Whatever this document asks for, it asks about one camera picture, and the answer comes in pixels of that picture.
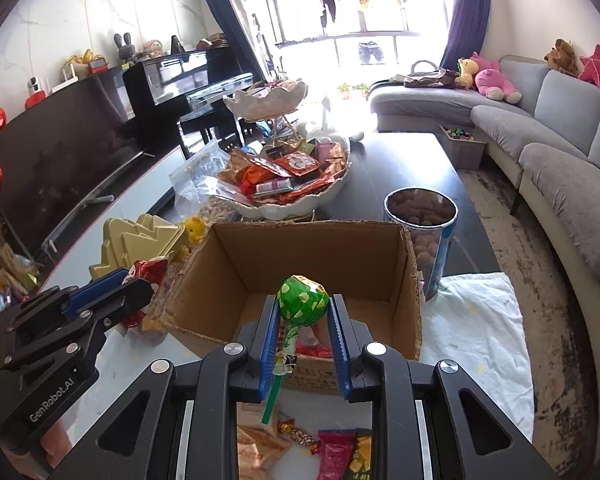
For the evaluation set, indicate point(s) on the beige toy storage box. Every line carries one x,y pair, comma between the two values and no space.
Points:
467,152

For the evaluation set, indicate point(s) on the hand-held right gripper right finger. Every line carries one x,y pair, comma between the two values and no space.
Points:
338,350

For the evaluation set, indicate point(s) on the person's left hand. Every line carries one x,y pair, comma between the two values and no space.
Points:
56,442

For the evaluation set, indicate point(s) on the grey rabbit plush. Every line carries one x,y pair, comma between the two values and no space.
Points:
124,50

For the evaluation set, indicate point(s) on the gold lid candy container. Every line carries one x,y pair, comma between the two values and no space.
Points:
130,240

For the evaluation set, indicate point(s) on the small doll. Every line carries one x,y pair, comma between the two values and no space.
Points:
155,49

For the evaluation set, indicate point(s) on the yellow green snack packet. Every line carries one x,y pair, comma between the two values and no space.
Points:
362,455

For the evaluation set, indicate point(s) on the dark blue curtain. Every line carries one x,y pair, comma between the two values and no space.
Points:
225,10
467,10

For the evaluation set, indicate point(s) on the pile of snack packets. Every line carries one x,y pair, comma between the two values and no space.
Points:
290,170

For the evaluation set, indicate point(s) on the green lollipop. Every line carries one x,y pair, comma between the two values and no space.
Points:
302,300

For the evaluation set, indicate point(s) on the clear plastic zip bag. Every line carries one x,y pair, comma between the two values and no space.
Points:
200,170

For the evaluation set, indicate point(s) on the patterned rug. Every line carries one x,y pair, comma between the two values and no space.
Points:
555,335

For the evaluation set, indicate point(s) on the pink plush toy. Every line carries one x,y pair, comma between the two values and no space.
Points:
495,82

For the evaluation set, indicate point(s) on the brown plush toy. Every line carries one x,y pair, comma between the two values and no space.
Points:
562,57

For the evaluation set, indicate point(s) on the brown handbag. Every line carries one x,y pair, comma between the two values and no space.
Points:
430,77

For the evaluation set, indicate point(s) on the flat red packet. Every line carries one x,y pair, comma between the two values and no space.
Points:
312,351

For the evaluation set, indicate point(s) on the grey sofa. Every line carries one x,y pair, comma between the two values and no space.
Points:
555,185

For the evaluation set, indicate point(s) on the pink red snack packet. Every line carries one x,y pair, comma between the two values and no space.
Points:
335,455

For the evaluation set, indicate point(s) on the black flat television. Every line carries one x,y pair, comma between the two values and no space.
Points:
55,160

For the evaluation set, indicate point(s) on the black metronome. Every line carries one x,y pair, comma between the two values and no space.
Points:
176,45

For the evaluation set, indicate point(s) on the yellow duck toy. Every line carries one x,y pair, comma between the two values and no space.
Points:
195,229

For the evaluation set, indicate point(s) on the black piano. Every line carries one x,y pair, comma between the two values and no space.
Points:
180,75

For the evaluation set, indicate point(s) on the white shell tiered snack stand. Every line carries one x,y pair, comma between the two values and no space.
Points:
290,212

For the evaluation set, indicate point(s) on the clear jar of round snacks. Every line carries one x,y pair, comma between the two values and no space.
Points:
420,255

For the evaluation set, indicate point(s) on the gift box with gold bow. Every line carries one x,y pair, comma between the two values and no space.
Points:
82,62

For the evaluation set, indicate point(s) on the yellow plush toy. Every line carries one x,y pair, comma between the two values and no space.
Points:
465,72

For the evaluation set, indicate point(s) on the red gold wrapped candy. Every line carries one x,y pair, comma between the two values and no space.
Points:
300,435

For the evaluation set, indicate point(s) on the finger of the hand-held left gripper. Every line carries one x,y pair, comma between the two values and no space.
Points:
95,292
125,300

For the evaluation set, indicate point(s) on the red star pillow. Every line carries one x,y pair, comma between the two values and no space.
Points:
596,67

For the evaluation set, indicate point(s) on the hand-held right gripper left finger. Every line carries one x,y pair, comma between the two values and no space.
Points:
270,345

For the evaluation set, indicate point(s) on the brown cardboard box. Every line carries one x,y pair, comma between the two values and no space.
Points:
300,255

